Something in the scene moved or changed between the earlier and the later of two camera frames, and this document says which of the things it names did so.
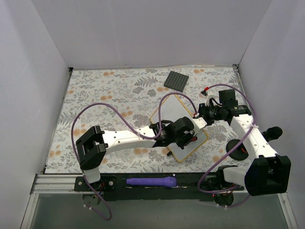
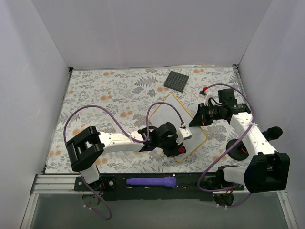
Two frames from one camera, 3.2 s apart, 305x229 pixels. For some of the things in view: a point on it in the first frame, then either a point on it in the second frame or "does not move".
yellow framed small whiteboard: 175,109 does not move
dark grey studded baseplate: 176,81 does not move
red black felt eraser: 194,138 -> 182,149
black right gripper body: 205,113 does not move
